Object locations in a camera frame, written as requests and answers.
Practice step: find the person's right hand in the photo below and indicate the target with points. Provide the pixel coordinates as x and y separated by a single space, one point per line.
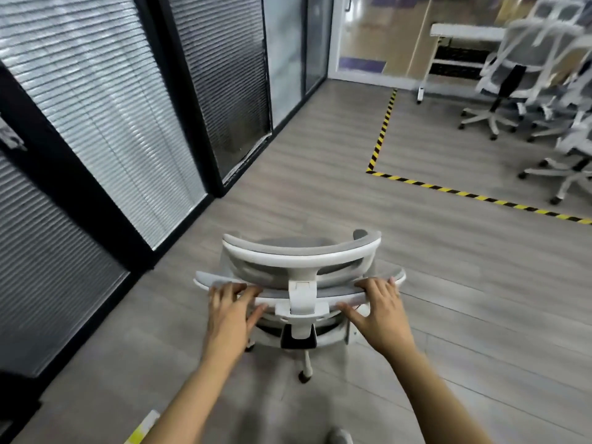
381 321

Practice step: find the person's left hand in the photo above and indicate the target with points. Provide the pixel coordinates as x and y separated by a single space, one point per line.
229 323

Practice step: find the person's right thumb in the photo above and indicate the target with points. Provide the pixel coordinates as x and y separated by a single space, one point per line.
347 310

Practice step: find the person's left thumb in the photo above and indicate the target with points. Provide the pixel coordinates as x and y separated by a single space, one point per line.
258 316

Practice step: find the white grey mesh office chair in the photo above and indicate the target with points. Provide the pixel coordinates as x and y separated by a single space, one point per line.
300 291

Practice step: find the person's left forearm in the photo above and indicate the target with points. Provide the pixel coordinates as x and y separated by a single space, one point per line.
194 402

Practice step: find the person's right forearm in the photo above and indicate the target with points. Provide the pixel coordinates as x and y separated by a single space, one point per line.
434 397

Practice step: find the person's grey shoe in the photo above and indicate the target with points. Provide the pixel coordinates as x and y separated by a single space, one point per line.
340 437

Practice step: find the yellow black hazard floor tape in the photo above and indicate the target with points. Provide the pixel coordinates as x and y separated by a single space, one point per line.
380 138

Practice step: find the grey door window blind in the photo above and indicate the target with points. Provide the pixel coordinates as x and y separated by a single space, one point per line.
51 282

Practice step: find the narrow dark window blind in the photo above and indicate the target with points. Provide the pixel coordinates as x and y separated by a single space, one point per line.
226 73

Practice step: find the wide grey window blind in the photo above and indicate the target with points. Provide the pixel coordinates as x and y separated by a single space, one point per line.
106 115

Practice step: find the frosted glass panel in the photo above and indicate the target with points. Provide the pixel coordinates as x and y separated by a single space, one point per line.
289 50

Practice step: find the white framed glass door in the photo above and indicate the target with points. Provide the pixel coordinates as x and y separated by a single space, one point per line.
370 36

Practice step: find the white rolling table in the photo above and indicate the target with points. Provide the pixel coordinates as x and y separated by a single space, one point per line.
462 36

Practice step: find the black partition frame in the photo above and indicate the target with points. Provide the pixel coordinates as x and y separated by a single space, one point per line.
60 175

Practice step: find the white office chair black post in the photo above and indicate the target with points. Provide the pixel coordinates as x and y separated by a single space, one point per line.
504 83

